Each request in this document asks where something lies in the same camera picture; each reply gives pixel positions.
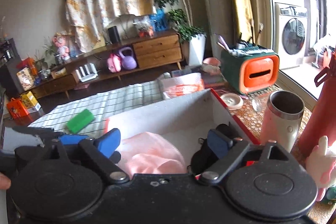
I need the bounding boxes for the pink plush doll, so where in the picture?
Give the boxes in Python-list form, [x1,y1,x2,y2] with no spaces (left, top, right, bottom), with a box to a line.
[52,32,70,61]

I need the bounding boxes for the black soft item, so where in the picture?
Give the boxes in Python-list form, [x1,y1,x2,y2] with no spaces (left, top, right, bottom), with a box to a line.
[189,123,240,175]

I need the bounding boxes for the blue plastic package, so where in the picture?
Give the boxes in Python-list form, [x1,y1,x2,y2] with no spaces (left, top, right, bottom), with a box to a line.
[149,9,169,32]

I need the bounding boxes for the clear bag of snacks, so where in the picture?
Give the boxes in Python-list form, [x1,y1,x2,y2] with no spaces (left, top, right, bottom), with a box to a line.
[133,15,154,38]

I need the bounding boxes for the pink small backpack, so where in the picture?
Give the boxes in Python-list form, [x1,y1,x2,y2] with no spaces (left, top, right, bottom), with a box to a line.
[107,53,122,73]

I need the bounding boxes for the white wifi router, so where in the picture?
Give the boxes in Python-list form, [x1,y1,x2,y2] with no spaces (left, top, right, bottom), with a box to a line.
[75,63,98,83]

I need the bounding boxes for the green scrub sponge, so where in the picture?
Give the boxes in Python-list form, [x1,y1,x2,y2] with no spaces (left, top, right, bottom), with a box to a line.
[67,109,95,134]

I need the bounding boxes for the orange white snack bag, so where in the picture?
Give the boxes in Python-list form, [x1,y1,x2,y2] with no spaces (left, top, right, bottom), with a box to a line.
[158,73,205,100]

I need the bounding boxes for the black white checkered tablecloth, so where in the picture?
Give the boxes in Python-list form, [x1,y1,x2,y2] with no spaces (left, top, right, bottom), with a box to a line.
[29,80,163,137]

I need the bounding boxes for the white pink round dish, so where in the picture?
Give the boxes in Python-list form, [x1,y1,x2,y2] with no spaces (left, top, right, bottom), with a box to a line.
[220,93,244,111]

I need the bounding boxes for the white tall planter pot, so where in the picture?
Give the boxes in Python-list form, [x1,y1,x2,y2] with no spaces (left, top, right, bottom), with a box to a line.
[181,34,206,66]

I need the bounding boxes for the yellow carton box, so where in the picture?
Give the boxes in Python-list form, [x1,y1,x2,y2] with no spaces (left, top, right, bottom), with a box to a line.
[21,92,41,114]

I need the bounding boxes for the red cardboard storage box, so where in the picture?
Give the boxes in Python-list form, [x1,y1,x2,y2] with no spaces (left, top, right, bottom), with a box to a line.
[106,89,258,173]

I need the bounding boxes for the purple kettlebell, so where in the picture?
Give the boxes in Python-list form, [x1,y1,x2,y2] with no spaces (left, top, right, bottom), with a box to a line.
[118,47,137,71]

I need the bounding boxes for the red water bottle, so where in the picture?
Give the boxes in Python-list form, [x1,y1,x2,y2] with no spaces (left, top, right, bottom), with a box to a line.
[298,52,336,157]

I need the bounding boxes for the person's left hand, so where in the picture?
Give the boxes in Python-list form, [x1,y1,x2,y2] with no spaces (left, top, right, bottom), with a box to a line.
[0,173,11,190]

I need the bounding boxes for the wooden tv sideboard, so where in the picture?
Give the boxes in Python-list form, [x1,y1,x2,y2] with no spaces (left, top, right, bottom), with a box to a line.
[30,30,183,99]

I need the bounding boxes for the orange gift box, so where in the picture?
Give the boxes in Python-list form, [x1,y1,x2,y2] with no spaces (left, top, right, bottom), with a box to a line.
[6,98,29,119]

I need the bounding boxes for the black cylinder speaker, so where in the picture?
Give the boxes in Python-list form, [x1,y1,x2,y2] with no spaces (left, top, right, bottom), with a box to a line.
[108,26,121,44]

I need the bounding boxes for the green orange storage bin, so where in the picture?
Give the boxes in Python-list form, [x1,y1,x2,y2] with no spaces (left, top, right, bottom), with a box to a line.
[220,46,280,94]

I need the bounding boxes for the pink soft cloth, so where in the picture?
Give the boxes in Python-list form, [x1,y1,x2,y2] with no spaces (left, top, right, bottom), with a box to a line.
[117,132,187,177]

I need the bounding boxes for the white pink bunny toy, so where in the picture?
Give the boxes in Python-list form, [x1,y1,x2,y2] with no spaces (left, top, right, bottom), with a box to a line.
[305,135,335,201]

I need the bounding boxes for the white front-load washing machine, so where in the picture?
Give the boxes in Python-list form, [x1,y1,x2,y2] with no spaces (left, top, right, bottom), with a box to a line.
[273,3,308,70]

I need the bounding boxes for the white steel thermos cup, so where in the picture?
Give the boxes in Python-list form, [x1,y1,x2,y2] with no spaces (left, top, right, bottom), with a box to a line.
[260,90,305,152]

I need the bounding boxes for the black mini fridge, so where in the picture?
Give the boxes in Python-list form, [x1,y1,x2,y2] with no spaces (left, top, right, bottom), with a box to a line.
[1,38,24,98]

